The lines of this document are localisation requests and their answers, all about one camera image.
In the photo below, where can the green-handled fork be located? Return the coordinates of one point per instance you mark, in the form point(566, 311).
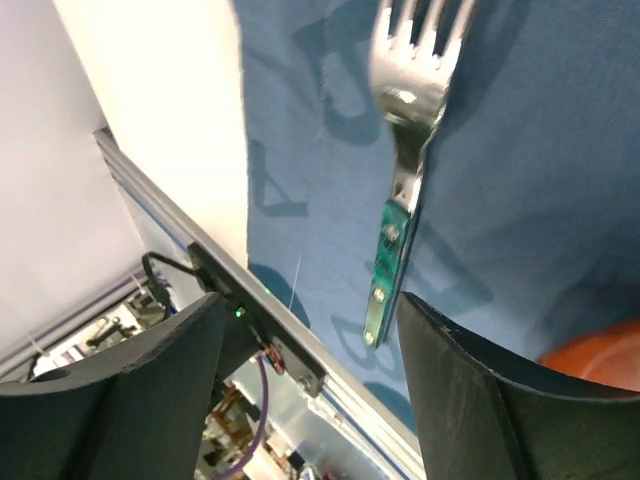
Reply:
point(413, 57)

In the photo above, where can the red plastic plate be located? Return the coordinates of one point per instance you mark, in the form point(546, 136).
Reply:
point(608, 357)

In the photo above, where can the blue letter-print cloth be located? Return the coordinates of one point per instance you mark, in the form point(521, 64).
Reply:
point(529, 228)

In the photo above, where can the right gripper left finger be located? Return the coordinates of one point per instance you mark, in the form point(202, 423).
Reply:
point(133, 411)

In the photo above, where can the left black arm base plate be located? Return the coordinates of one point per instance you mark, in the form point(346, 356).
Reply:
point(257, 322)

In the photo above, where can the aluminium mounting rail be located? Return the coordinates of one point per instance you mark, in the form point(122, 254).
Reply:
point(344, 432)

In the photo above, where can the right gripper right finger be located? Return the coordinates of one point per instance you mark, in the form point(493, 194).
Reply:
point(484, 412)

